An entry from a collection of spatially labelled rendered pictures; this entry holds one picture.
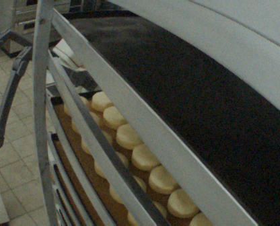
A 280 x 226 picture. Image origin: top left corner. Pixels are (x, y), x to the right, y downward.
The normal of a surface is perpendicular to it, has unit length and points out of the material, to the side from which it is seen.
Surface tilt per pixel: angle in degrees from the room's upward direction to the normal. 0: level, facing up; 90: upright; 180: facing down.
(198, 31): 90
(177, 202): 0
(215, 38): 90
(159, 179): 0
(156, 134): 90
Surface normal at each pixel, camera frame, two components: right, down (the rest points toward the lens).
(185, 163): -0.88, 0.13
